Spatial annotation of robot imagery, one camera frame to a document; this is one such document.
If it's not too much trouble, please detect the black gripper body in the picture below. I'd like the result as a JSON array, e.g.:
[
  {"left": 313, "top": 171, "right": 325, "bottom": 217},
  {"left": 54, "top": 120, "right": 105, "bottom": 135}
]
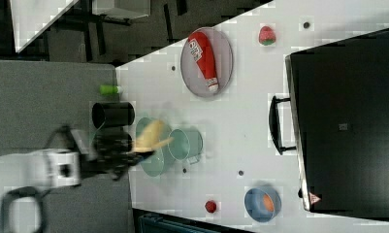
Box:
[{"left": 81, "top": 132, "right": 141, "bottom": 180}]

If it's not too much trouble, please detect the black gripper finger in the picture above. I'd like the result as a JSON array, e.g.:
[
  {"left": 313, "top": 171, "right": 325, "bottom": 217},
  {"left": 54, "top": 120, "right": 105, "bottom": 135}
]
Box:
[{"left": 130, "top": 150, "right": 154, "bottom": 165}]

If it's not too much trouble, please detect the peeled yellow banana toy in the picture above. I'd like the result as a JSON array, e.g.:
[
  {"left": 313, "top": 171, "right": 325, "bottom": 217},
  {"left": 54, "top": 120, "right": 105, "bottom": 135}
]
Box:
[{"left": 132, "top": 119, "right": 174, "bottom": 153}]

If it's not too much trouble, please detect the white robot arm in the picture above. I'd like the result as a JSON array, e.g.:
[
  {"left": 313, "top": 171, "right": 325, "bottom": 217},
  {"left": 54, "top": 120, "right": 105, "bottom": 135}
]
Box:
[{"left": 0, "top": 129, "right": 158, "bottom": 233}]

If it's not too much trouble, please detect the green mug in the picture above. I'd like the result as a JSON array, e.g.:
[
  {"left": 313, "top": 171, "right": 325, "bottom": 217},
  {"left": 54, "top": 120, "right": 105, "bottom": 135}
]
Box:
[{"left": 168, "top": 127, "right": 203, "bottom": 164}]

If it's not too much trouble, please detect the green colander bowl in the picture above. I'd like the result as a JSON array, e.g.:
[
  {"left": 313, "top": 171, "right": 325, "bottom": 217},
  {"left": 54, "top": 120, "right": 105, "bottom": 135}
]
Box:
[{"left": 136, "top": 117, "right": 175, "bottom": 177}]

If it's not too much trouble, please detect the black cylinder upper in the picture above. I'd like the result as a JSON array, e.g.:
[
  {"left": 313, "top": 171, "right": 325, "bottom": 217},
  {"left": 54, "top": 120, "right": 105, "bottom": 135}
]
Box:
[{"left": 91, "top": 102, "right": 135, "bottom": 128}]

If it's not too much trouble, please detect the green marker pen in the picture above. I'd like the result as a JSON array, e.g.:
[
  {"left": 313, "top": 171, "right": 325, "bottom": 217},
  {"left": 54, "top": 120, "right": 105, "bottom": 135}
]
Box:
[{"left": 99, "top": 85, "right": 123, "bottom": 95}]

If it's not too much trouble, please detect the teal crate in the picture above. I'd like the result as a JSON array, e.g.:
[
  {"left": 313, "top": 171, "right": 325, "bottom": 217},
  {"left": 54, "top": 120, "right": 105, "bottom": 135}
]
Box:
[{"left": 139, "top": 214, "right": 246, "bottom": 233}]

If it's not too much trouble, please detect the small red fruit toy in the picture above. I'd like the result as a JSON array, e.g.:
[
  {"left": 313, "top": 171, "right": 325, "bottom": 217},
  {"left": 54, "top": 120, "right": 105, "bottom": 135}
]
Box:
[{"left": 205, "top": 201, "right": 216, "bottom": 214}]

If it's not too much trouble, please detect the red ketchup bottle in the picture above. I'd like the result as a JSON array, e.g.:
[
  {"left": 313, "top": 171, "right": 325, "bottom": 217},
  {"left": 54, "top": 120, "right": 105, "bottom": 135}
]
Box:
[{"left": 188, "top": 31, "right": 219, "bottom": 92}]

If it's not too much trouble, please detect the blue bowl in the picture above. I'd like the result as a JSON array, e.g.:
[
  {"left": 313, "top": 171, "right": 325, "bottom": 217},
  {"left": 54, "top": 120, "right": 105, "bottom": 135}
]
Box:
[{"left": 244, "top": 185, "right": 281, "bottom": 223}]

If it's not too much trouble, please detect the grey oval plate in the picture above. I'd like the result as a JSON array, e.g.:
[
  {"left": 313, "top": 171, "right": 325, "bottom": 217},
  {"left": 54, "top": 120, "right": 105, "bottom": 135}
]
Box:
[{"left": 180, "top": 27, "right": 233, "bottom": 98}]

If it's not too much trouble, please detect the orange fruit toy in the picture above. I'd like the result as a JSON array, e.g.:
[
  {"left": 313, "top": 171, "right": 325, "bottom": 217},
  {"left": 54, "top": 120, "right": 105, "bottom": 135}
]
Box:
[{"left": 263, "top": 194, "right": 275, "bottom": 212}]

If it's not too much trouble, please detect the grey box background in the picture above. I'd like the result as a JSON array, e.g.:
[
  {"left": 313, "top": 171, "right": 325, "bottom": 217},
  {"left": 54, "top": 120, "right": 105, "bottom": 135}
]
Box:
[{"left": 92, "top": 0, "right": 150, "bottom": 19}]

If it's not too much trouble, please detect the white side table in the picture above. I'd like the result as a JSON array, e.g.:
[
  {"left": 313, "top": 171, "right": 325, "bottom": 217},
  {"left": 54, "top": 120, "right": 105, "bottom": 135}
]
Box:
[{"left": 9, "top": 0, "right": 79, "bottom": 53}]

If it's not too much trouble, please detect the red strawberry toy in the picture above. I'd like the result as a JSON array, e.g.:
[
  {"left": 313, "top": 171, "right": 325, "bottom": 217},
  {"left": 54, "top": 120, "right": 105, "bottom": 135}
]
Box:
[{"left": 259, "top": 26, "right": 276, "bottom": 46}]

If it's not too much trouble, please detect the black oven appliance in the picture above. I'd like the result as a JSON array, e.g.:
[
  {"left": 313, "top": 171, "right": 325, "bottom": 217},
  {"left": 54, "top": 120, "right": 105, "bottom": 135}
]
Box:
[{"left": 285, "top": 28, "right": 389, "bottom": 221}]

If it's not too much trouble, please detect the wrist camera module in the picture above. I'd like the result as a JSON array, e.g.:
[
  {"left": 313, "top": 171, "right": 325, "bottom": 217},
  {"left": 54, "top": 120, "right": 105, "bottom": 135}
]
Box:
[{"left": 70, "top": 129, "right": 98, "bottom": 161}]

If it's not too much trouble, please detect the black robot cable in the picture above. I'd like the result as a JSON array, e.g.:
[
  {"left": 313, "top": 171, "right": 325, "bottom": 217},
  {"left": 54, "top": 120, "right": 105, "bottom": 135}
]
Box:
[{"left": 45, "top": 124, "right": 74, "bottom": 151}]

